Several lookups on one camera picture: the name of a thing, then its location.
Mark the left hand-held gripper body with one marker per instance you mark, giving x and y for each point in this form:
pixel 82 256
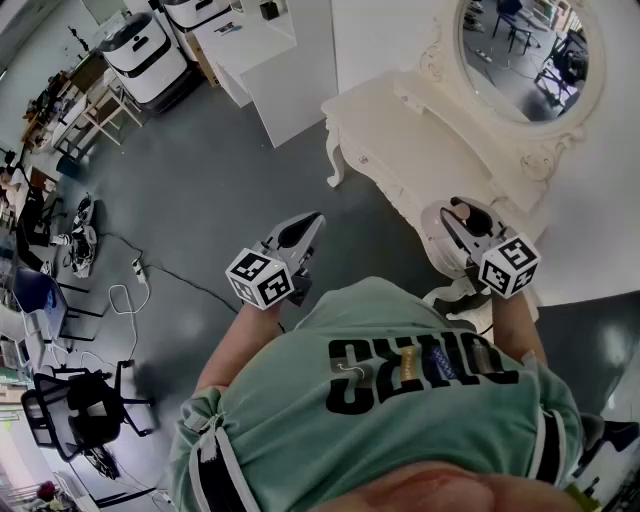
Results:
pixel 260 277

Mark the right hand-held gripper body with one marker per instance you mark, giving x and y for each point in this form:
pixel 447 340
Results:
pixel 510 265

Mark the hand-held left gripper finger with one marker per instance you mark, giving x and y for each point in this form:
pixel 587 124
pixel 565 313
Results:
pixel 292 224
pixel 310 237

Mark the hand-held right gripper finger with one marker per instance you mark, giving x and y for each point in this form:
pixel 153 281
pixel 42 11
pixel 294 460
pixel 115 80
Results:
pixel 457 235
pixel 480 222

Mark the person's left forearm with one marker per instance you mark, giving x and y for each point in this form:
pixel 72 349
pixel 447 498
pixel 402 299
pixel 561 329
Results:
pixel 235 345

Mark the person's right forearm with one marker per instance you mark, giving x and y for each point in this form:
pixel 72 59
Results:
pixel 515 325

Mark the white dressing table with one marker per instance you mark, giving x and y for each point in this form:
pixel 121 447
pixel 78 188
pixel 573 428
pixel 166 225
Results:
pixel 400 130

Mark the white power strip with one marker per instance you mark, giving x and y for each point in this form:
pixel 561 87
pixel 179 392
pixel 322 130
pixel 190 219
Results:
pixel 138 271

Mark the white shelf counter unit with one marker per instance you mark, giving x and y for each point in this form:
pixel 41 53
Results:
pixel 280 85

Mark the brown cardboard box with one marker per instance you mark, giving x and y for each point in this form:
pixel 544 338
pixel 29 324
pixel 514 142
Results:
pixel 207 65

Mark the black white equipment pile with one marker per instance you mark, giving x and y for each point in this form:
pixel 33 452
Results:
pixel 82 240

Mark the green printed t-shirt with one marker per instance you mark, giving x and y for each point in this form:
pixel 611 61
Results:
pixel 400 435

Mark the black white printed card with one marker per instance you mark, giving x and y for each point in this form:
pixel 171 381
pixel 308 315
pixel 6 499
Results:
pixel 227 29

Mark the black mesh office chair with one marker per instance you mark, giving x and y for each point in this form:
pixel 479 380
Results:
pixel 90 410

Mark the blue seat chair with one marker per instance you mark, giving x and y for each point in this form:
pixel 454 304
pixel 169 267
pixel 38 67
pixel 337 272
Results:
pixel 42 300

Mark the large white black service robot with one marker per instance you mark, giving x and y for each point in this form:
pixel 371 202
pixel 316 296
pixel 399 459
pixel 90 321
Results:
pixel 145 60

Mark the teal bin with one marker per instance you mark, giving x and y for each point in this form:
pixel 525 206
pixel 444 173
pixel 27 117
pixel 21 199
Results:
pixel 69 166

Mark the small white black service robot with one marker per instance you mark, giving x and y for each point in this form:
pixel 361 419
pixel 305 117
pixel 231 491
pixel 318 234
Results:
pixel 195 12

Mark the person's head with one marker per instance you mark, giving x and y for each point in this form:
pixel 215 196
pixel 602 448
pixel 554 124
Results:
pixel 440 492

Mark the oval mirror ornate white frame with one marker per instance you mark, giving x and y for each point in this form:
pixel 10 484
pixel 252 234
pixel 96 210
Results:
pixel 520 65

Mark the white frame wooden stool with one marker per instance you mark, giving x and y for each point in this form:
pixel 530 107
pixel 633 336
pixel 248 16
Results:
pixel 107 111

